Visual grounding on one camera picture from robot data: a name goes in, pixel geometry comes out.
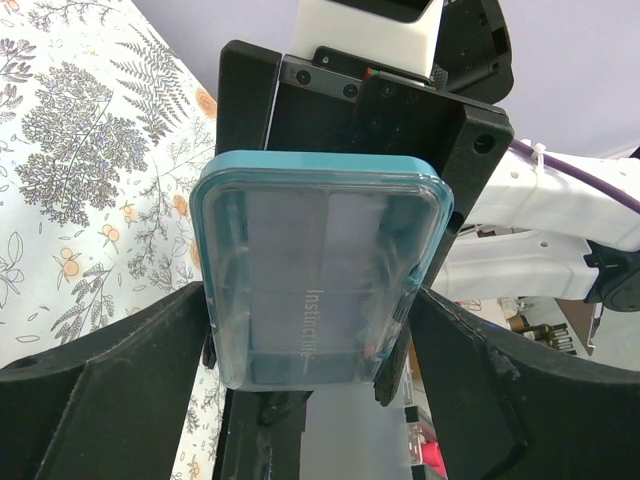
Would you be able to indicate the floral table mat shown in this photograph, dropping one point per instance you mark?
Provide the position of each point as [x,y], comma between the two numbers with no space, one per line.
[103,132]

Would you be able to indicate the blue rectangular pill box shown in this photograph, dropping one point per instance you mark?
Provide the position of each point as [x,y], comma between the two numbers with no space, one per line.
[311,261]

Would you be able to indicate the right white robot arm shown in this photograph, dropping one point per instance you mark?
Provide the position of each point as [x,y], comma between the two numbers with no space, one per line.
[564,227]

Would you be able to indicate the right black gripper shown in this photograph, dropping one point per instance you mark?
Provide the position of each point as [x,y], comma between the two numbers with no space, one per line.
[338,103]

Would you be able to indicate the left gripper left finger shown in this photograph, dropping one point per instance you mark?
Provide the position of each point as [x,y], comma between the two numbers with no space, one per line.
[109,405]

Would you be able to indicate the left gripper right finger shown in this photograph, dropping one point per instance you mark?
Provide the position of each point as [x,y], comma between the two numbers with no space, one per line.
[505,407]

